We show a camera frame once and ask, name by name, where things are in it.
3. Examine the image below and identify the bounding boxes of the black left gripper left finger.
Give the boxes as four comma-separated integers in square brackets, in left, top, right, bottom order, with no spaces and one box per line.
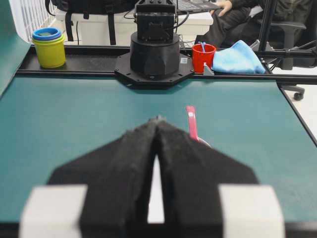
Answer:
[48,121,157,238]

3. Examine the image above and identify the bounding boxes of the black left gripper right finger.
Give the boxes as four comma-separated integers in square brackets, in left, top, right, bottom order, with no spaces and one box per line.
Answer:
[155,121,259,238]

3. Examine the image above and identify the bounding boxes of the pink plastic spoon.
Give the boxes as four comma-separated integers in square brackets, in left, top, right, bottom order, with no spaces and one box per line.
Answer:
[186,106,211,147]

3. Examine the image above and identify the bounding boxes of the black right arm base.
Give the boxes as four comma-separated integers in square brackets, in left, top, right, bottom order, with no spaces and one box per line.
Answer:
[114,0,194,88]

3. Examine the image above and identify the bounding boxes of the red plastic cup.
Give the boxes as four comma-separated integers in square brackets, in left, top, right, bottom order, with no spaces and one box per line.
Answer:
[192,42,216,74]

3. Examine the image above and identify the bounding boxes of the light blue cloth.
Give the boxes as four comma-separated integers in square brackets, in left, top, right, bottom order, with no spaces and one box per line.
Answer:
[212,40,265,74]

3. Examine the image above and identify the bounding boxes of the stacked yellow green blue cups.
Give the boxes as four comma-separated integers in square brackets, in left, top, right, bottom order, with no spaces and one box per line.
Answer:
[32,27,66,68]

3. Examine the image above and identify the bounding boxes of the seated person in dark clothes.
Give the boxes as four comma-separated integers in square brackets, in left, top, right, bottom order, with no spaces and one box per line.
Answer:
[195,0,313,48]

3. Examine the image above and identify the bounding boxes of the black laptop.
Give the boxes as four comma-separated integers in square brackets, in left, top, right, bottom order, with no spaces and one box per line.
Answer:
[173,0,219,13]

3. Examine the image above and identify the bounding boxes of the black backpack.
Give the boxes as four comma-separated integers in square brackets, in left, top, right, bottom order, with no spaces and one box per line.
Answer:
[45,0,137,45]

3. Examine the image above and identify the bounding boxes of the black office chair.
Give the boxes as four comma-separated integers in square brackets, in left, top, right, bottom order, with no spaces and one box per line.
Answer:
[255,0,317,101]

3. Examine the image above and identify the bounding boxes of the black aluminium table frame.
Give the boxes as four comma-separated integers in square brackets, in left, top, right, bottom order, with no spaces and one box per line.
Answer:
[0,47,317,154]

